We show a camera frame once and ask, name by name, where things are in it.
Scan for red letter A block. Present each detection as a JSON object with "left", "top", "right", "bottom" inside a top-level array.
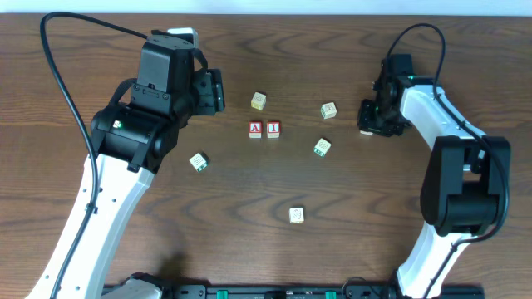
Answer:
[{"left": 249, "top": 121, "right": 263, "bottom": 139}]

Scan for red letter I block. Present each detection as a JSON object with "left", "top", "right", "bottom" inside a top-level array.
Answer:
[{"left": 267, "top": 121, "right": 281, "bottom": 139}]

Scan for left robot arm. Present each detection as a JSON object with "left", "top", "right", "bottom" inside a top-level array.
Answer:
[{"left": 29, "top": 27, "right": 224, "bottom": 298}]

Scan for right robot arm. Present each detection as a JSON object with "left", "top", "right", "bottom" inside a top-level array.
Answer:
[{"left": 358, "top": 70, "right": 510, "bottom": 298}]

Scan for yellow-edged wooden block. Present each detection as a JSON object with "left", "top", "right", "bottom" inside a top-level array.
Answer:
[{"left": 251, "top": 92, "right": 267, "bottom": 110}]

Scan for green picture block upper right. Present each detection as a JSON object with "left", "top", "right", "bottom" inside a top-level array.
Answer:
[{"left": 320, "top": 102, "right": 337, "bottom": 120}]

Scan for green block centre right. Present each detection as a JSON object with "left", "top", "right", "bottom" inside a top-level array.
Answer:
[{"left": 313, "top": 138, "right": 332, "bottom": 157}]

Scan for green block left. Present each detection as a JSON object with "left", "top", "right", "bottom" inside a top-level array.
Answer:
[{"left": 190, "top": 153, "right": 209, "bottom": 173}]

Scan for plain wooden block front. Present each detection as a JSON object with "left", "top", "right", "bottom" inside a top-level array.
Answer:
[{"left": 289, "top": 207, "right": 304, "bottom": 224}]

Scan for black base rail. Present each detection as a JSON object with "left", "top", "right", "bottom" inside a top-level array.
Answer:
[{"left": 101, "top": 283, "right": 486, "bottom": 299}]

